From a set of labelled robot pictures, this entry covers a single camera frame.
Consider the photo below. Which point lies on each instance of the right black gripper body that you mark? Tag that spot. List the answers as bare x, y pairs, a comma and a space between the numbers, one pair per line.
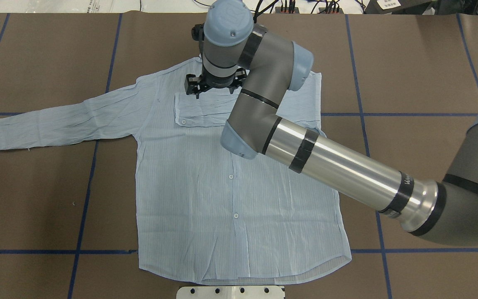
218, 83

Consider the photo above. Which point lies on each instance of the light blue button-up shirt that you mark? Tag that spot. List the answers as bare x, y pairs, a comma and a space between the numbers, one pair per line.
204, 215

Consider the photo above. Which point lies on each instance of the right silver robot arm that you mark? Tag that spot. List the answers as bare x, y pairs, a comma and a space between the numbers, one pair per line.
238, 52

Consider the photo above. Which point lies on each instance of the orange black adapter box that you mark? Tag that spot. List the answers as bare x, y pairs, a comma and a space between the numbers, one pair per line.
289, 9

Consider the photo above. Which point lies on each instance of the clear plastic bag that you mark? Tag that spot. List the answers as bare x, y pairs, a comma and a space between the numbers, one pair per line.
105, 6

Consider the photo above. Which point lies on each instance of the white central column base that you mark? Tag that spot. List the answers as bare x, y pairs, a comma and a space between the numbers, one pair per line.
231, 292

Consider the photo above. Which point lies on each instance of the black laptop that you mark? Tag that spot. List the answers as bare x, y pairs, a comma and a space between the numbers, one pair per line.
419, 7

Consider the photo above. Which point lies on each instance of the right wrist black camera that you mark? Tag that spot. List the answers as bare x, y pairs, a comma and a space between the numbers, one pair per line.
197, 32

